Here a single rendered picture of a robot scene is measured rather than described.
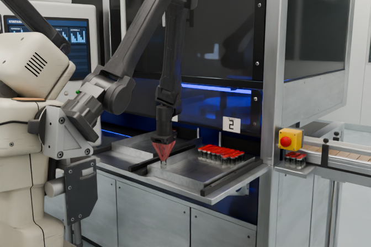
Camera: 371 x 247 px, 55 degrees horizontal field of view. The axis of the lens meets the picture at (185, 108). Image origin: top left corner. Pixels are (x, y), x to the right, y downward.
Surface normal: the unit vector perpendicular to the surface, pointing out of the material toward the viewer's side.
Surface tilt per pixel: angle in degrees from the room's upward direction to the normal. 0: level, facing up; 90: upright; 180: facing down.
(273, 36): 90
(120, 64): 62
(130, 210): 90
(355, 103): 90
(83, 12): 90
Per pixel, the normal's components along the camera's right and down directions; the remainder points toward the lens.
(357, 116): -0.63, 0.14
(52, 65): 0.80, 0.11
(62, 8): 0.65, 0.14
